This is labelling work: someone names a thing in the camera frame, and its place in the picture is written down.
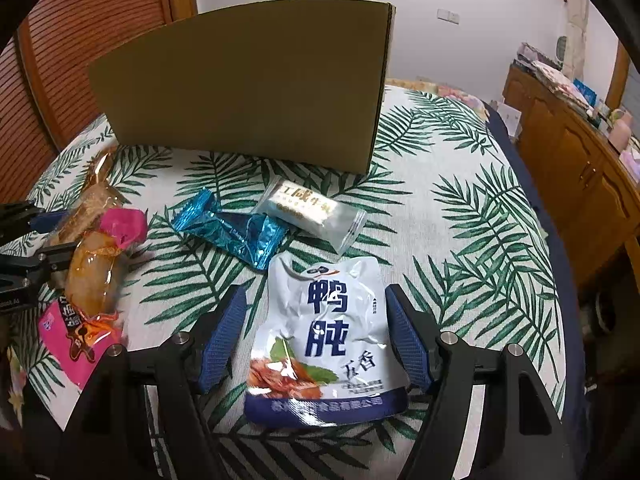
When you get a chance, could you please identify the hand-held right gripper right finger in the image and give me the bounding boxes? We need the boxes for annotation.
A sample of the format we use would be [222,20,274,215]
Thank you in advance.
[385,283,568,480]

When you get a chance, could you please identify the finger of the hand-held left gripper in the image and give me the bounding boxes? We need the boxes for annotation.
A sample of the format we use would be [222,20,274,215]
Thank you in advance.
[0,201,66,233]
[0,241,78,287]

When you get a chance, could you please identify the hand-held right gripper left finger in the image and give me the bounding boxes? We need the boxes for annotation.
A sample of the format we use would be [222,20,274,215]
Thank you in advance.
[52,284,248,480]

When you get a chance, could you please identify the clear packet with brown cake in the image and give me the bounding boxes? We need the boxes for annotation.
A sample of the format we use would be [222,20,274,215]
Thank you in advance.
[50,147,128,248]

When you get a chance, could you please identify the pink packet with brown print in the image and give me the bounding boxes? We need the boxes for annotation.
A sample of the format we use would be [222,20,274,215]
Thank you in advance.
[39,296,126,391]

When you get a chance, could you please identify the plain pink snack packet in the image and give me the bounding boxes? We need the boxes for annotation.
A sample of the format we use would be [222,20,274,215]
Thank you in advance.
[98,206,148,251]

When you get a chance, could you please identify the white blue pouch snack packet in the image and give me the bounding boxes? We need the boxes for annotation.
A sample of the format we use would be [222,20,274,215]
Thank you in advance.
[244,251,412,428]

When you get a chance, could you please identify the blue foil snack packet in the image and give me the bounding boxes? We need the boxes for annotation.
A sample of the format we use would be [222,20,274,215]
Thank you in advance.
[170,187,291,273]

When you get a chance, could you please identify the white nougat candy packet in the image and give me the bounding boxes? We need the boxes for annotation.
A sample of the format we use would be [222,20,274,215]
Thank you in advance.
[250,177,368,257]

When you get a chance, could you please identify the brown cardboard box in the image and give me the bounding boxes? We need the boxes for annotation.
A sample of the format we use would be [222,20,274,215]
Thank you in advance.
[89,1,396,177]

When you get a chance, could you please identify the green leaf print blanket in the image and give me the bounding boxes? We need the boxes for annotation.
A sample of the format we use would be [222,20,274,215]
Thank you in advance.
[10,85,566,480]

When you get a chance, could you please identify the navy bed sheet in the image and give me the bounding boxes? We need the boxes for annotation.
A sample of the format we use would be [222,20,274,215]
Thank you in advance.
[482,105,591,480]

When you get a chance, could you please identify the dark trash bin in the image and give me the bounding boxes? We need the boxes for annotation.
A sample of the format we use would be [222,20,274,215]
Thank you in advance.
[580,290,618,336]

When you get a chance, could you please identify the brown slatted wooden wardrobe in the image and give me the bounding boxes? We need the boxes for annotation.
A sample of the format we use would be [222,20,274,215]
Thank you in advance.
[0,0,198,206]

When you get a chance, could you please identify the wooden cabinet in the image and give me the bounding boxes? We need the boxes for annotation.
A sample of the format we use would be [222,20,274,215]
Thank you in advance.
[502,60,640,291]

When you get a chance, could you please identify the white paper bag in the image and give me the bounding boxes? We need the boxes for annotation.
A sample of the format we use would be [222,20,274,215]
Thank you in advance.
[495,102,521,133]

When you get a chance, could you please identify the floral quilt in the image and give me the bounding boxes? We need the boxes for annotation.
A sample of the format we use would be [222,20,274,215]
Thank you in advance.
[385,77,488,116]

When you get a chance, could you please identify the pink white tissue box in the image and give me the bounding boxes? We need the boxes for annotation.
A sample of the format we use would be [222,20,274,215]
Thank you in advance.
[619,149,640,183]

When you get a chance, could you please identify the pink thermos jug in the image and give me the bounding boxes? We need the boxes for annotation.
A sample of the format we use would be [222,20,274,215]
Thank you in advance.
[607,107,635,151]

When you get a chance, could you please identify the folded floral cloth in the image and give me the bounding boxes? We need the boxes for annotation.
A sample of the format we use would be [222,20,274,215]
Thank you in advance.
[530,60,591,106]

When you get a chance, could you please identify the blue carton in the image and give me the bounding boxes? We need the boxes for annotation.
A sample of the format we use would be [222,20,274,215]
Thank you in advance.
[572,78,598,106]

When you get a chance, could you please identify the purple lace cloth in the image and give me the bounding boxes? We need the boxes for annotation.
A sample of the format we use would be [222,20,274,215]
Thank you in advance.
[517,42,561,68]

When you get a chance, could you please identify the beige patterned curtain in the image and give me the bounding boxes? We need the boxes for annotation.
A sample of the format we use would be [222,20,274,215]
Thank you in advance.
[562,0,588,78]

